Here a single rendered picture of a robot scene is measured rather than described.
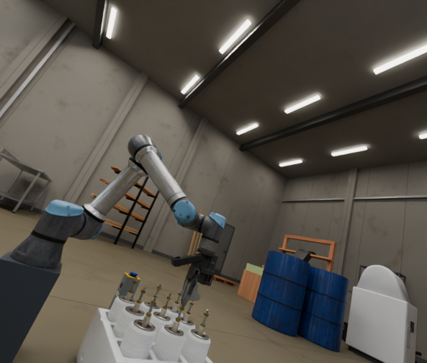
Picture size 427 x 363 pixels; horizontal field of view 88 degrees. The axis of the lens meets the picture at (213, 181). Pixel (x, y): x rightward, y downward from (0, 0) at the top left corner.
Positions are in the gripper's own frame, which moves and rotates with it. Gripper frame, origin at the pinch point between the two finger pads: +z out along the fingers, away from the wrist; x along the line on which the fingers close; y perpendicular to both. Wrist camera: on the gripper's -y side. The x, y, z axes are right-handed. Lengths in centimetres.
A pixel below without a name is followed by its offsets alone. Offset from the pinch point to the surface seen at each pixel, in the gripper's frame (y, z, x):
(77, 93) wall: -337, -350, 689
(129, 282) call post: -16.4, 5.7, 34.3
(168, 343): -1.1, 12.1, -4.5
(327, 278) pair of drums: 257, -50, 164
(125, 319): -16.1, 11.5, 4.9
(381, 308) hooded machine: 362, -39, 154
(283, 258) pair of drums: 186, -54, 178
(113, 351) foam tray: -17.7, 16.6, -6.3
